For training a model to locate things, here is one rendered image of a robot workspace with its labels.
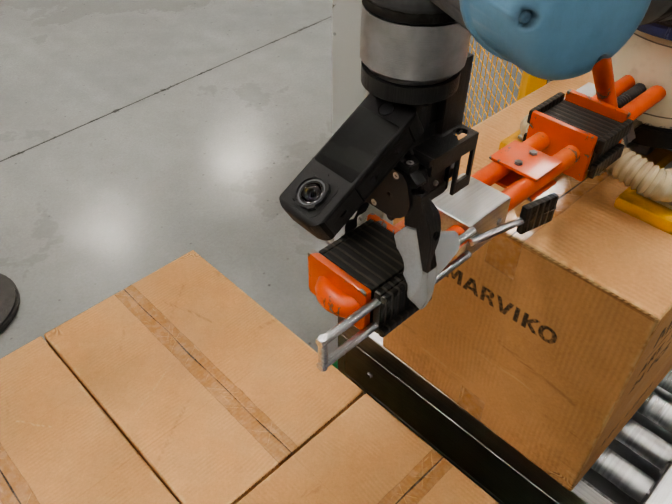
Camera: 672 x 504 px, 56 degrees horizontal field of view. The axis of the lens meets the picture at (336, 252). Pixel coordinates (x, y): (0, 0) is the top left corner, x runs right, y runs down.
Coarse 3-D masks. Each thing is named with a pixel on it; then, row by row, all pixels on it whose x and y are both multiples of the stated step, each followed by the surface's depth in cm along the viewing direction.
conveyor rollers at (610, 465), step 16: (656, 400) 125; (656, 416) 125; (624, 432) 121; (640, 432) 120; (608, 448) 118; (640, 448) 119; (656, 448) 118; (608, 464) 116; (624, 464) 115; (656, 464) 118; (608, 480) 117; (624, 480) 114; (640, 480) 113; (640, 496) 112
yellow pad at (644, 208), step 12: (660, 168) 90; (624, 192) 86; (636, 192) 85; (624, 204) 85; (636, 204) 84; (648, 204) 84; (660, 204) 84; (636, 216) 84; (648, 216) 83; (660, 216) 82; (660, 228) 82
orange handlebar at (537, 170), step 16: (624, 80) 84; (640, 96) 81; (656, 96) 81; (640, 112) 79; (512, 144) 71; (528, 144) 72; (544, 144) 74; (496, 160) 69; (512, 160) 69; (528, 160) 69; (544, 160) 69; (560, 160) 70; (576, 160) 72; (480, 176) 68; (496, 176) 69; (512, 176) 71; (528, 176) 67; (544, 176) 67; (512, 192) 65; (528, 192) 67; (512, 208) 66; (400, 224) 62; (320, 288) 55; (336, 288) 55; (336, 304) 54; (352, 304) 54
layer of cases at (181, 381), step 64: (192, 256) 157; (128, 320) 141; (192, 320) 141; (256, 320) 141; (0, 384) 129; (64, 384) 129; (128, 384) 129; (192, 384) 129; (256, 384) 129; (320, 384) 129; (0, 448) 118; (64, 448) 118; (128, 448) 118; (192, 448) 118; (256, 448) 118; (320, 448) 118; (384, 448) 118
